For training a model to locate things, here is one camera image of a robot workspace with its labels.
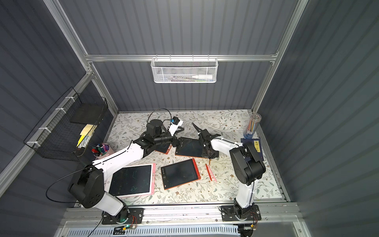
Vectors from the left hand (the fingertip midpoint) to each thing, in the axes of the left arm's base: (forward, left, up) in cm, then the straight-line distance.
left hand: (189, 136), depth 77 cm
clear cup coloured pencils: (+15, -41, -5) cm, 44 cm away
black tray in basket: (+13, +56, +5) cm, 58 cm away
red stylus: (-8, -4, -23) cm, 25 cm away
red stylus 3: (-10, -11, -24) cm, 28 cm away
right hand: (+1, -13, -23) cm, 26 cm away
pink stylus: (-13, -14, -23) cm, 30 cm away
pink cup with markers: (-2, +51, -12) cm, 53 cm away
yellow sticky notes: (+2, +53, +4) cm, 53 cm away
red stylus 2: (-3, -13, -24) cm, 27 cm away
